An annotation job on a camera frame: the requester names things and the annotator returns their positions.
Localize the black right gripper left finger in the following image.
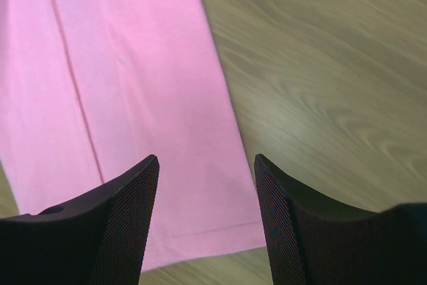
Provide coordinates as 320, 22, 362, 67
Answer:
1, 155, 159, 284

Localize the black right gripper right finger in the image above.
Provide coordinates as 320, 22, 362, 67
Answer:
254, 154, 426, 284

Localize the pink t shirt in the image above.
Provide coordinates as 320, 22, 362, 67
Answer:
1, 0, 266, 271

